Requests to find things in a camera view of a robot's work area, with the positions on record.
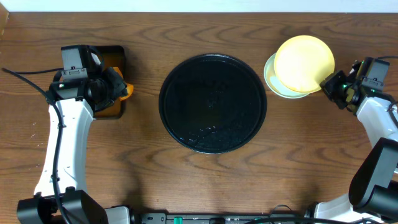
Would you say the orange green sponge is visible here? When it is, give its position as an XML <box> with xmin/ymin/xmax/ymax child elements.
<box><xmin>113</xmin><ymin>67</ymin><xmax>134</xmax><ymax>101</ymax></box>

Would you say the yellow plate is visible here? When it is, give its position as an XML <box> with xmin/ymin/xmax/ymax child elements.
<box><xmin>274</xmin><ymin>35</ymin><xmax>335</xmax><ymax>93</ymax></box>

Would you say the green plate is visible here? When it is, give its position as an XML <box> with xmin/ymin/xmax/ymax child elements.
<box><xmin>264</xmin><ymin>53</ymin><xmax>308</xmax><ymax>99</ymax></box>

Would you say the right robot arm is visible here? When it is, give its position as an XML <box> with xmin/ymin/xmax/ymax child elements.
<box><xmin>305</xmin><ymin>56</ymin><xmax>397</xmax><ymax>223</ymax></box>

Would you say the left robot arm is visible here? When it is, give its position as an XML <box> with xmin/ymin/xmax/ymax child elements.
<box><xmin>17</xmin><ymin>45</ymin><xmax>134</xmax><ymax>223</ymax></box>

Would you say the round black serving tray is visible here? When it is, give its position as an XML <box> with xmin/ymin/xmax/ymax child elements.
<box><xmin>159</xmin><ymin>54</ymin><xmax>267</xmax><ymax>154</ymax></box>

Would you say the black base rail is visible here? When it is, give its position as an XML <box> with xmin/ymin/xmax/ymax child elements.
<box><xmin>17</xmin><ymin>212</ymin><xmax>374</xmax><ymax>224</ymax></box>

